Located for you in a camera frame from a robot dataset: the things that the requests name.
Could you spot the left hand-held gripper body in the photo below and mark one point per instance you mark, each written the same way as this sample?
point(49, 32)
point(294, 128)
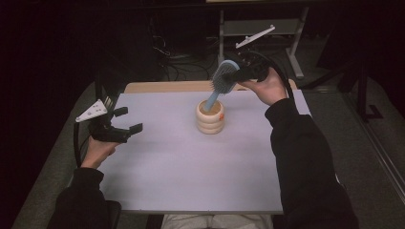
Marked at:
point(106, 130)

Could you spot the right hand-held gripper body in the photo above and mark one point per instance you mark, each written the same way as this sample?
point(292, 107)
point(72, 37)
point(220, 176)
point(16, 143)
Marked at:
point(251, 68)

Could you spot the blue hairbrush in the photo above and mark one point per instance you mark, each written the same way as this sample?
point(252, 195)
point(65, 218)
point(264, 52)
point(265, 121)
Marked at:
point(223, 78)

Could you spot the cream ringed cup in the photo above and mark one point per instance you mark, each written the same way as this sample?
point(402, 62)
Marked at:
point(210, 122)

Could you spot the person's left hand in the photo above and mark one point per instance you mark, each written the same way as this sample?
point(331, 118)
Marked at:
point(97, 152)

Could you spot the person's right hand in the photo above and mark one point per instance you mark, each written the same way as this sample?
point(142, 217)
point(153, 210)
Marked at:
point(270, 87)

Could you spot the black metal stand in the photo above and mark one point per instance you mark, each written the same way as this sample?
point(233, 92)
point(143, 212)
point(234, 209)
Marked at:
point(105, 86)
point(362, 95)

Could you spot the white table mat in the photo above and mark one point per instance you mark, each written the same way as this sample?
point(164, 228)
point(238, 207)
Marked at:
point(191, 171)

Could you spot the person's light pants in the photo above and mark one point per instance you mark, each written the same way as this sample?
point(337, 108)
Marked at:
point(219, 221)

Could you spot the white metal desk frame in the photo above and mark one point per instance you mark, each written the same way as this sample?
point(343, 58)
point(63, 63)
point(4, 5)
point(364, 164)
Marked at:
point(289, 28)

